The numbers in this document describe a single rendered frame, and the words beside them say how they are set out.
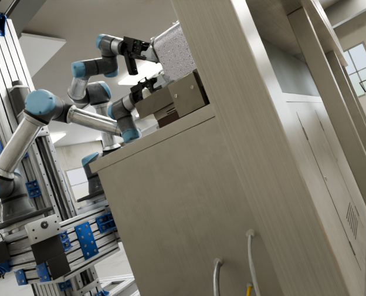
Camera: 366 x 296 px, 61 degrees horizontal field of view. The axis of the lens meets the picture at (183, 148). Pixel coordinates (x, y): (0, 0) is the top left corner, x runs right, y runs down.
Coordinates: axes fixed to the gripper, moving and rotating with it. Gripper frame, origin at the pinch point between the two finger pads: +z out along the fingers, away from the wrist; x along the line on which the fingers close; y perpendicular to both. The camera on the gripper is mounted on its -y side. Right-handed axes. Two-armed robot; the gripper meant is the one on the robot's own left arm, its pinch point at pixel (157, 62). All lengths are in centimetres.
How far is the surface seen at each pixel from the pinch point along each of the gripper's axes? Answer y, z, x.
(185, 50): 7.5, 16.4, -6.5
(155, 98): -10.5, 21.1, -26.3
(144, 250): -61, 35, -32
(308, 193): -3, 79, -84
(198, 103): -6.9, 38.5, -28.4
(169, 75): -3.3, 11.9, -6.5
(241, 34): 9, 69, -84
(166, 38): 10.1, 6.6, -6.3
